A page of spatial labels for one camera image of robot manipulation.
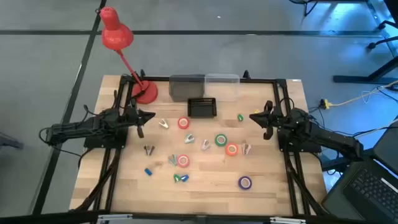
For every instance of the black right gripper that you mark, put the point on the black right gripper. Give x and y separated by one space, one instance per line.
270 119

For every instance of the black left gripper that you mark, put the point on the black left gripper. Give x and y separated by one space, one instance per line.
136 117

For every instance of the silver binder clip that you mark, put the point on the silver binder clip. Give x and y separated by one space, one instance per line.
163 124

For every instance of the green mini stapler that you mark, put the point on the green mini stapler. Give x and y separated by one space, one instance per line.
176 178
240 117

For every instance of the white clip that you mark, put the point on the white clip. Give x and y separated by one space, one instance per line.
246 149

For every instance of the black staple remover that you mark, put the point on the black staple remover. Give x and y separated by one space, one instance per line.
146 150

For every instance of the red tape roll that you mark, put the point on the red tape roll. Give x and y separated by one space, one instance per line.
178 161
179 123

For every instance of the orange tape roll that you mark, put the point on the orange tape roll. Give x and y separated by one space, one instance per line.
227 149

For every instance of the grey-blue staple remover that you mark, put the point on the grey-blue staple remover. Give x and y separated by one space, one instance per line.
189 139

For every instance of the green tape roll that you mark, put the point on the green tape roll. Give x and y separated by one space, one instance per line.
216 140

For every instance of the teal staple remover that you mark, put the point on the teal staple remover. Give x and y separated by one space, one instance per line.
173 160

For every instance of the purple tape roll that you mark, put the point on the purple tape roll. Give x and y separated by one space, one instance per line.
240 183

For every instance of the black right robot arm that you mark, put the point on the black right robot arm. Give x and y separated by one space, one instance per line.
326 137

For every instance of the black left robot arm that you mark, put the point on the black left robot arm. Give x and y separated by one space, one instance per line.
77 127

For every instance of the clear plastic bin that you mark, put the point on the clear plastic bin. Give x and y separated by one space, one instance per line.
222 88

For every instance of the smoky grey plastic bin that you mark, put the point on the smoky grey plastic bin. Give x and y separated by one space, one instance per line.
186 88

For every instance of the black mesh basket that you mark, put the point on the black mesh basket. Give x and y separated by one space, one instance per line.
202 108

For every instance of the red desk lamp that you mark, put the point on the red desk lamp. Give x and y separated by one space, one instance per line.
116 34

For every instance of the black desk foot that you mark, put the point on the black desk foot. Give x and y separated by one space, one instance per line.
357 79

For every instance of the black laptop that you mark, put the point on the black laptop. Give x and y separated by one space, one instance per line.
367 186

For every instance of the black office chair base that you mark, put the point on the black office chair base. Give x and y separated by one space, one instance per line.
370 46

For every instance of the black rig crossbar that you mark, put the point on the black rig crossbar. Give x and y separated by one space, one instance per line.
46 217

